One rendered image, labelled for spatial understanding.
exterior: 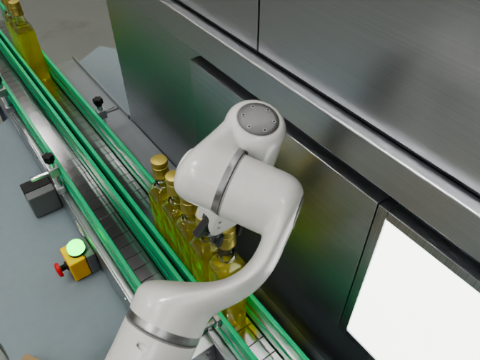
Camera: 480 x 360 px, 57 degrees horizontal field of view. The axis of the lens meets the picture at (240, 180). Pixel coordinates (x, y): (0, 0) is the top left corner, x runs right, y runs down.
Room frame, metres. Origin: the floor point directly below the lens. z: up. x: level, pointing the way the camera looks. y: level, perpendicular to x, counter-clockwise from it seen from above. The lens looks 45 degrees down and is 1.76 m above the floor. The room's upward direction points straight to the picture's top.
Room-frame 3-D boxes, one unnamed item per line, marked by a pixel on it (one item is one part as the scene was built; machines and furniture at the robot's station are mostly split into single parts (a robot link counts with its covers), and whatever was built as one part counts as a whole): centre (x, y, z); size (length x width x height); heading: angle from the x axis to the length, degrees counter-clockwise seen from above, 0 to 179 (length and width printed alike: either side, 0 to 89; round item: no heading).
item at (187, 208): (0.57, 0.10, 1.14); 0.04 x 0.04 x 0.04
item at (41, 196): (0.90, 0.59, 0.79); 0.08 x 0.08 x 0.08; 37
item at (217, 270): (0.47, 0.02, 0.99); 0.06 x 0.06 x 0.21; 38
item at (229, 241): (0.47, 0.02, 1.16); 0.04 x 0.04 x 0.04
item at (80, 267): (0.68, 0.42, 0.79); 0.07 x 0.07 x 0.07; 37
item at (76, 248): (0.68, 0.42, 0.84); 0.05 x 0.05 x 0.03
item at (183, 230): (0.57, 0.09, 0.99); 0.06 x 0.06 x 0.21; 36
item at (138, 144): (1.14, 0.39, 0.84); 0.95 x 0.09 x 0.11; 37
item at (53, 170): (0.83, 0.51, 0.94); 0.07 x 0.04 x 0.13; 127
